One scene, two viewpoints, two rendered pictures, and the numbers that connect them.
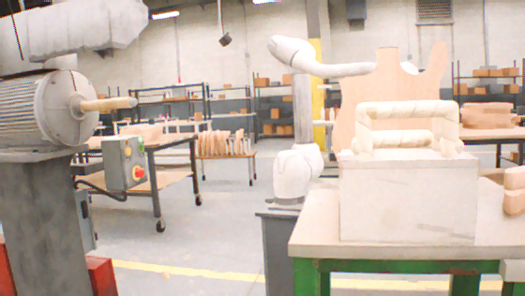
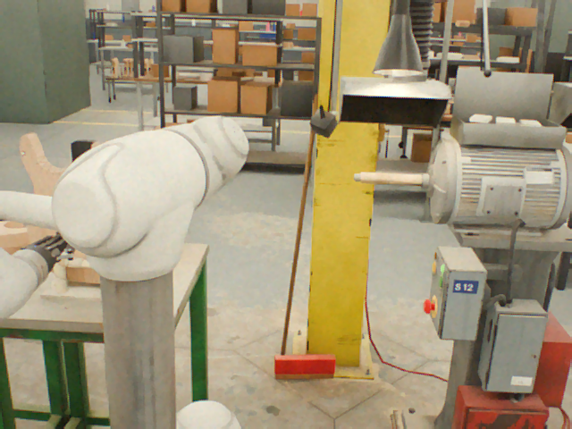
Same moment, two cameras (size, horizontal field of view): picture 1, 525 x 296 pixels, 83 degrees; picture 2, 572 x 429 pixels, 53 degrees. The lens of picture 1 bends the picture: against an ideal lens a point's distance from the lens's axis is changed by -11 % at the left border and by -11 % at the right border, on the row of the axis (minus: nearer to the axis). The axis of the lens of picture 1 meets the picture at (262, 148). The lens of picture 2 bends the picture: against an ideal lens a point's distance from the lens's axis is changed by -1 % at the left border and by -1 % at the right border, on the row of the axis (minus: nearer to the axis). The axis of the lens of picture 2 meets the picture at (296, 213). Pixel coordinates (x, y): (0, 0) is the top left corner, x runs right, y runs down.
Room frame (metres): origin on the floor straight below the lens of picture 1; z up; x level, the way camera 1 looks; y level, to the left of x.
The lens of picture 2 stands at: (2.57, -0.18, 1.70)
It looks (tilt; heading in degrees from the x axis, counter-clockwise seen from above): 19 degrees down; 167
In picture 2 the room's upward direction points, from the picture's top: 2 degrees clockwise
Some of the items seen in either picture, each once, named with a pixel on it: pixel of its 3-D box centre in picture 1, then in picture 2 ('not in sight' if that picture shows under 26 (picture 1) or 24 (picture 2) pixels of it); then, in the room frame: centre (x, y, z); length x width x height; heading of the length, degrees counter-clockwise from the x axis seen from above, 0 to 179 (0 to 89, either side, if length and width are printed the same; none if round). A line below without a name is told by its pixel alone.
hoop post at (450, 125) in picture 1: (450, 133); not in sight; (0.61, -0.37, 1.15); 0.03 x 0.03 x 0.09
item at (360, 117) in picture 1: (364, 135); not in sight; (0.65, -0.20, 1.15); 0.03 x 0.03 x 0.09
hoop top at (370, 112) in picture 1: (406, 110); not in sight; (0.63, -0.28, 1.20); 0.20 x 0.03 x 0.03; 74
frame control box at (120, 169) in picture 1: (109, 170); (476, 298); (1.29, 0.63, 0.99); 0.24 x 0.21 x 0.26; 76
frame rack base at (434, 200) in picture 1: (402, 192); not in sight; (0.68, -0.30, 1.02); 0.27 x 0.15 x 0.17; 75
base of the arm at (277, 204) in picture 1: (286, 199); not in sight; (1.63, -0.10, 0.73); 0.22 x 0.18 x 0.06; 68
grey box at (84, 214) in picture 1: (67, 188); (518, 305); (1.24, 0.80, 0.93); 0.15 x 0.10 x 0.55; 76
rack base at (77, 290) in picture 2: not in sight; (97, 288); (0.97, -0.38, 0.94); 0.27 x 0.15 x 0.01; 75
